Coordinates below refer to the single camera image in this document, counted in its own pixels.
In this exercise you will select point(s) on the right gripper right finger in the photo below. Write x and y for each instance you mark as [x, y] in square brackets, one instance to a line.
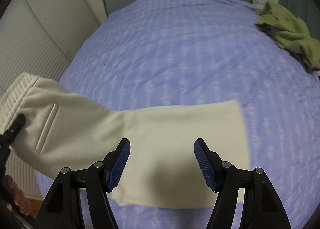
[262, 207]

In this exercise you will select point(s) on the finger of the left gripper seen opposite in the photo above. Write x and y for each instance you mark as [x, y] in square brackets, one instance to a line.
[15, 127]

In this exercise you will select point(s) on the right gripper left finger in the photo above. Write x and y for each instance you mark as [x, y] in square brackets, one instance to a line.
[61, 207]

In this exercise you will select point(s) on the person left hand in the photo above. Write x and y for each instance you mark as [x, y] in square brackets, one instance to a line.
[19, 197]

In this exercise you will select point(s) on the olive green garment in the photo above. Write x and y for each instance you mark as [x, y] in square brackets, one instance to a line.
[289, 33]

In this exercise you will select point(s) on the purple floral duvet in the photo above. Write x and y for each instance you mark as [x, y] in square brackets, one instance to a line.
[185, 52]

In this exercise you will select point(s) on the green curtain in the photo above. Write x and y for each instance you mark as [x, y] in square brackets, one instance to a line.
[306, 10]

